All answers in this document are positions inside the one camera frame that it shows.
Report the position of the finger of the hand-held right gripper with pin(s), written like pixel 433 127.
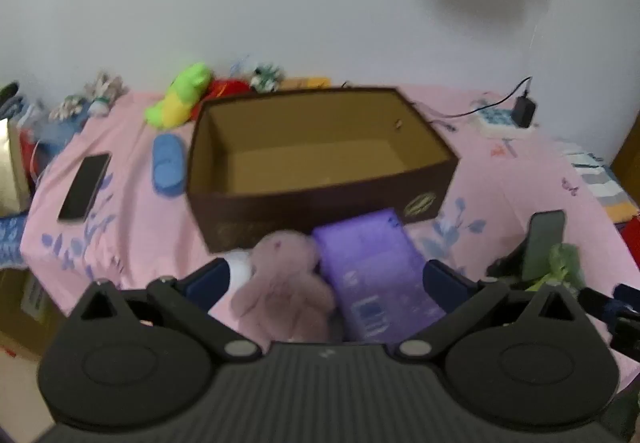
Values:
pixel 600 303

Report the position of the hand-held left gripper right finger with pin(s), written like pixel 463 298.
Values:
pixel 440 280

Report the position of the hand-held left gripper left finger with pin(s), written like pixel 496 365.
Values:
pixel 212 280

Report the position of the green mesh bath sponge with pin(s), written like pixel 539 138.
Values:
pixel 565 263

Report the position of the pink plush bunny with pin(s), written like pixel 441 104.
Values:
pixel 280 293

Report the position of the brown cardboard box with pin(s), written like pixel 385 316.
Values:
pixel 300 218

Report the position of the purple tissue pack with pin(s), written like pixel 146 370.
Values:
pixel 370 268

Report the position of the dark phone on stand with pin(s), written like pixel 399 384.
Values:
pixel 545 238

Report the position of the blue oval case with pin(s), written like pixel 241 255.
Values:
pixel 167 165

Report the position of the striped cloth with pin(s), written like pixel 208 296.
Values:
pixel 600 178

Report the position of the pink floral bedsheet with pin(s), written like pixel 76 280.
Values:
pixel 135 163

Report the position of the brown wooden furniture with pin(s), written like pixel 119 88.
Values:
pixel 627 148

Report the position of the black smartphone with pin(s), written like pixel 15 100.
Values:
pixel 82 188

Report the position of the white power strip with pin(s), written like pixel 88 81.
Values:
pixel 492 120

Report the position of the black charger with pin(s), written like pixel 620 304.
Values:
pixel 523 112

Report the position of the green and yellow plush toy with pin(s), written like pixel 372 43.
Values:
pixel 182 93

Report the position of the plain cardboard carton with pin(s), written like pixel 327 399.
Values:
pixel 25 313

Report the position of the red plush item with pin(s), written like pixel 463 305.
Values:
pixel 227 87

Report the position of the blue patterned cloth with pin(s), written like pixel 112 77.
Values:
pixel 12 240

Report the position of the green and white knotted toy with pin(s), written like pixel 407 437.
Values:
pixel 265 75

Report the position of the blue plastic bag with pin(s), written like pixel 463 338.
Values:
pixel 50 140

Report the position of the orange flat item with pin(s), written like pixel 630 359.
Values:
pixel 300 83

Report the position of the gold paper bag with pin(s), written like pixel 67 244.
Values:
pixel 10 173

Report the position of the dark green item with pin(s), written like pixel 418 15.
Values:
pixel 10 98

